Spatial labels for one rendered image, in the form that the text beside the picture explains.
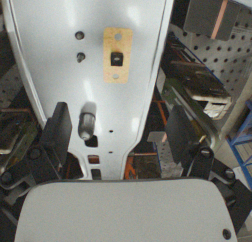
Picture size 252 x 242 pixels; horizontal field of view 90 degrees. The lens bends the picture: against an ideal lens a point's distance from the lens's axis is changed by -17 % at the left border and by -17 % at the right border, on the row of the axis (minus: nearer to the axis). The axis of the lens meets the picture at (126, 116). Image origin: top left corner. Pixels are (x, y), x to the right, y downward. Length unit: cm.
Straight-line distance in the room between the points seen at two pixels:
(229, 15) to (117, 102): 23
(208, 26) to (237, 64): 50
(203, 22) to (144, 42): 10
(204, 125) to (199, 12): 16
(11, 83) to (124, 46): 59
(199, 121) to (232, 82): 60
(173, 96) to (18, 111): 35
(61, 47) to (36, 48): 4
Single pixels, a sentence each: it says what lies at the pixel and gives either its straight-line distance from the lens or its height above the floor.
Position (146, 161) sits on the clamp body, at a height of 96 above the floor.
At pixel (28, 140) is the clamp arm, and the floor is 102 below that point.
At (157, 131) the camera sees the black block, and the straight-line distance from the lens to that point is 36.
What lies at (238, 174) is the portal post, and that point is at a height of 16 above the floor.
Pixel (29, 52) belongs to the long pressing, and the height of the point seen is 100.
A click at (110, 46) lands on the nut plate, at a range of 21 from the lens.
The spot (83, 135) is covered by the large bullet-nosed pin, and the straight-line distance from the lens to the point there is 26.
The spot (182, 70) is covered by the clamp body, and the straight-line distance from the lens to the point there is 30.
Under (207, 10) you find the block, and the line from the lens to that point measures 26.
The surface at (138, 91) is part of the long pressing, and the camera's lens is 26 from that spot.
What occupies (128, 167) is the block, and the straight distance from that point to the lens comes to 95.
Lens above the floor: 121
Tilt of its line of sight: 45 degrees down
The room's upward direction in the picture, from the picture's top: 175 degrees clockwise
